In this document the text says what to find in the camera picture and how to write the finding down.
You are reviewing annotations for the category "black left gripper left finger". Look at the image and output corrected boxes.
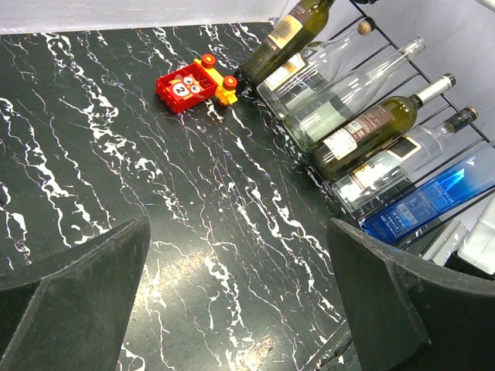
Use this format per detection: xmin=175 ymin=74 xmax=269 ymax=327
xmin=1 ymin=216 xmax=151 ymax=370

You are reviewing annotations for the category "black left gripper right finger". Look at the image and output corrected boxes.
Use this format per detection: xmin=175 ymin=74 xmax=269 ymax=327
xmin=328 ymin=218 xmax=494 ymax=370

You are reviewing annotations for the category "clear corked glass bottle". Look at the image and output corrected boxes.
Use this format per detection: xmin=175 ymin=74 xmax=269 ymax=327
xmin=257 ymin=17 xmax=376 ymax=119

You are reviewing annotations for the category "dark green wine bottle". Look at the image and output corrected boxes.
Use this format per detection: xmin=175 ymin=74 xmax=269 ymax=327
xmin=238 ymin=0 xmax=334 ymax=87

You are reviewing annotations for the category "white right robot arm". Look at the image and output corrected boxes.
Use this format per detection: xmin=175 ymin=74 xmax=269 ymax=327
xmin=445 ymin=196 xmax=494 ymax=281

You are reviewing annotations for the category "blue rectangular bottle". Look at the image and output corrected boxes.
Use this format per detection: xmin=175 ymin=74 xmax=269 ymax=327
xmin=362 ymin=144 xmax=494 ymax=244

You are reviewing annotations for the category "clear square liquor bottle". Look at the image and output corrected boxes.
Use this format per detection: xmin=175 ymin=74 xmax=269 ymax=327
xmin=331 ymin=107 xmax=479 ymax=213

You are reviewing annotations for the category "clear tall glass bottle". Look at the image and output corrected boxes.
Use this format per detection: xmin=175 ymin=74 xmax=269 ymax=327
xmin=283 ymin=37 xmax=425 ymax=152

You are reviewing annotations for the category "red yellow toy block car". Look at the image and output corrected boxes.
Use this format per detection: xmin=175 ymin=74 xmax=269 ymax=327
xmin=155 ymin=53 xmax=238 ymax=114

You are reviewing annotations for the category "aluminium frame rail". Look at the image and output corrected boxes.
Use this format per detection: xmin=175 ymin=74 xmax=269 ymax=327
xmin=422 ymin=219 xmax=469 ymax=267

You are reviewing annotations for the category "black wire wine rack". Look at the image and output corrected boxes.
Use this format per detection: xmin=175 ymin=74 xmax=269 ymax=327
xmin=235 ymin=0 xmax=495 ymax=256

